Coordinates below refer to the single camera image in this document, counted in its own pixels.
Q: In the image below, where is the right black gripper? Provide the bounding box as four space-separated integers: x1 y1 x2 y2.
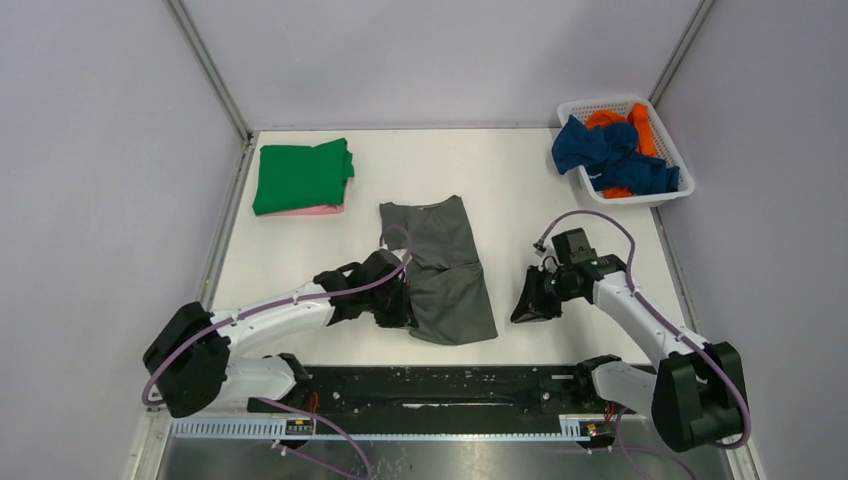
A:
509 265 581 324

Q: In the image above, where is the grey t-shirt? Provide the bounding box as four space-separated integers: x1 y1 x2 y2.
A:
379 195 498 346

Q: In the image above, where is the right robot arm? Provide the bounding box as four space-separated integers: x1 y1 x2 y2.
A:
510 228 752 452

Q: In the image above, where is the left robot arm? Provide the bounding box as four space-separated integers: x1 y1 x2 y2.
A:
142 249 412 418

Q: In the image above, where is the folded pink t-shirt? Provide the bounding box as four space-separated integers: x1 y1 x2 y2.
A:
265 204 345 217

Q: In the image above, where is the folded green t-shirt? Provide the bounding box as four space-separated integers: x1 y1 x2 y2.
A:
252 138 355 216

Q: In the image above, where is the blue t-shirt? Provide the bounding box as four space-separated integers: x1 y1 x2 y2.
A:
552 116 680 196

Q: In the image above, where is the white plastic basket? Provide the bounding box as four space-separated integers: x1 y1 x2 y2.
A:
556 94 695 208

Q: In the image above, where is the orange t-shirt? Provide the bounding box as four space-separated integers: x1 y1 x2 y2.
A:
586 103 667 199

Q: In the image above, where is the white slotted cable duct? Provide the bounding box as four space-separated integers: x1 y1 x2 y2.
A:
170 413 614 444

